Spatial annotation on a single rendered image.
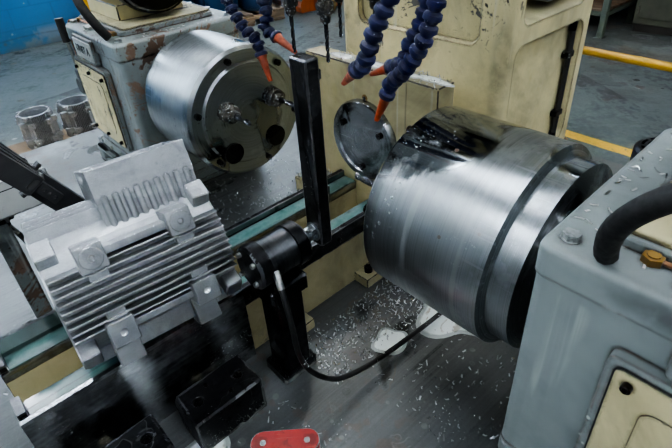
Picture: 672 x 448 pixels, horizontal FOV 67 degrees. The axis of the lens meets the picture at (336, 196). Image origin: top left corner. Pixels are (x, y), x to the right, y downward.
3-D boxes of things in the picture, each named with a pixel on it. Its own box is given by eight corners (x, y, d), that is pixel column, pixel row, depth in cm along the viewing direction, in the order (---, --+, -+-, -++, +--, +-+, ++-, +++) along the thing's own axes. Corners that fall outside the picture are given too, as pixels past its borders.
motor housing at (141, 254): (207, 278, 80) (163, 166, 76) (257, 305, 64) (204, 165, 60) (76, 343, 71) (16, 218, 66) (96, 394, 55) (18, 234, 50)
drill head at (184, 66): (224, 108, 130) (204, 7, 117) (317, 153, 107) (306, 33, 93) (131, 142, 117) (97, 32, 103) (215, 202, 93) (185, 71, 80)
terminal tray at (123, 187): (180, 189, 73) (161, 142, 71) (203, 192, 64) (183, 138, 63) (95, 223, 67) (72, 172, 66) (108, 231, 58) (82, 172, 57)
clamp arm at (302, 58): (321, 229, 71) (305, 49, 57) (336, 238, 69) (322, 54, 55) (302, 241, 69) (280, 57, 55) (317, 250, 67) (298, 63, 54)
